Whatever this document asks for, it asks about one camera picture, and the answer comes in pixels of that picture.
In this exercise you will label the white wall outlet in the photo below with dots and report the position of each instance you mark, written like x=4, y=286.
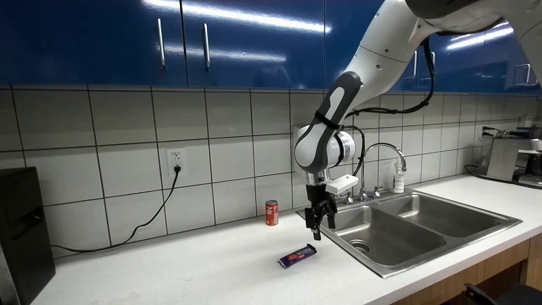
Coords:
x=177, y=159

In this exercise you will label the chrome gooseneck faucet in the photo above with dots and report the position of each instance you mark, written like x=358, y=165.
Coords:
x=383, y=147

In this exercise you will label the black chair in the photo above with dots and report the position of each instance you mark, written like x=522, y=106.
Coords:
x=526, y=298

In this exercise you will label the clear pump soap bottle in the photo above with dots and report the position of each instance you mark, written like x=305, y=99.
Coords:
x=399, y=184

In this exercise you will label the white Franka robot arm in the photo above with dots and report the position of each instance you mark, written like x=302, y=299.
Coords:
x=390, y=40

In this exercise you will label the red soda can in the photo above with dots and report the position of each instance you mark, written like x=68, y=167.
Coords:
x=272, y=215

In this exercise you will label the wooden base cabinet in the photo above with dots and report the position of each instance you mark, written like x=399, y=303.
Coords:
x=536, y=260

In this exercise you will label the steel countertop appliance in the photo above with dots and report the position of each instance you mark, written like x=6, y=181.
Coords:
x=502, y=162

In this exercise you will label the stainless steel double sink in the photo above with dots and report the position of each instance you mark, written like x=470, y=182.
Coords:
x=395, y=238

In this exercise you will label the black coffee maker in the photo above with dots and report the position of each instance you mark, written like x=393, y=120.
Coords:
x=23, y=238

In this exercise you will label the purple protein chocolate bar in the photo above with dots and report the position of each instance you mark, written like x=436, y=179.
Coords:
x=297, y=257

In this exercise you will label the black countertop coffee machine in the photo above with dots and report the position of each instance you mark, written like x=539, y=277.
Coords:
x=531, y=171

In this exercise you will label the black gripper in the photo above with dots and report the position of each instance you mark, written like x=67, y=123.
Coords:
x=319, y=198

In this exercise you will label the chrome faucet knob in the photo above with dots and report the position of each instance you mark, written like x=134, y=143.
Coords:
x=377, y=193
x=349, y=199

